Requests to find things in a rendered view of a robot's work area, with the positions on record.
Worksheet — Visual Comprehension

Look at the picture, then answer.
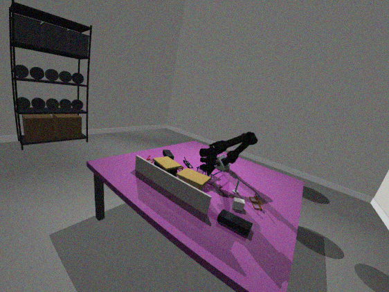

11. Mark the white flat panel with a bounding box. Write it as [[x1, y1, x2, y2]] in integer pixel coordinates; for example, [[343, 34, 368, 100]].
[[135, 155, 212, 215]]

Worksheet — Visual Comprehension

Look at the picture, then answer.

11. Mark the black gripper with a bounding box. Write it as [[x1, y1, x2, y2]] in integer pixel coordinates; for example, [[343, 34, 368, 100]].
[[200, 156, 221, 176]]

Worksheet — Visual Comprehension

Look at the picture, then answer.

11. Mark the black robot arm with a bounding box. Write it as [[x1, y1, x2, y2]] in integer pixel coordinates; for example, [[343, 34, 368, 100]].
[[199, 131, 257, 166]]

